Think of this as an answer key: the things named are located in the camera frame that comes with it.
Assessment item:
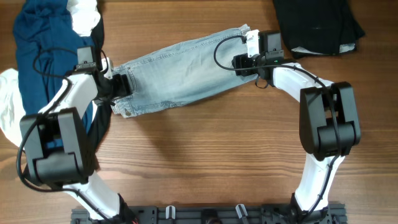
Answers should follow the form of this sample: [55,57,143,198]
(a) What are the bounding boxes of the light blue denim shorts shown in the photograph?
[111,24,256,118]

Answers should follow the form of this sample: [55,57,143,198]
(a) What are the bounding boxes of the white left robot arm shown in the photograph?
[16,68,136,223]

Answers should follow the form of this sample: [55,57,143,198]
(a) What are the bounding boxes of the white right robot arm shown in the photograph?
[232,54,361,220]

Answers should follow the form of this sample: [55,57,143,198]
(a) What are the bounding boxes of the black garment under pile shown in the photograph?
[88,17,111,150]

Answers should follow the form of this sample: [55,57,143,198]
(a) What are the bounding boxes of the blue shirt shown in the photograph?
[13,0,94,115]

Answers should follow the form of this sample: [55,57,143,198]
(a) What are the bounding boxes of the white garment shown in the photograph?
[1,0,101,146]

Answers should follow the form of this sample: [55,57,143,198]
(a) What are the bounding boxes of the folded dark green garment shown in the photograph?
[273,0,365,59]

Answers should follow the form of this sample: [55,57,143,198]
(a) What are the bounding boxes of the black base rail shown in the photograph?
[70,203,348,224]

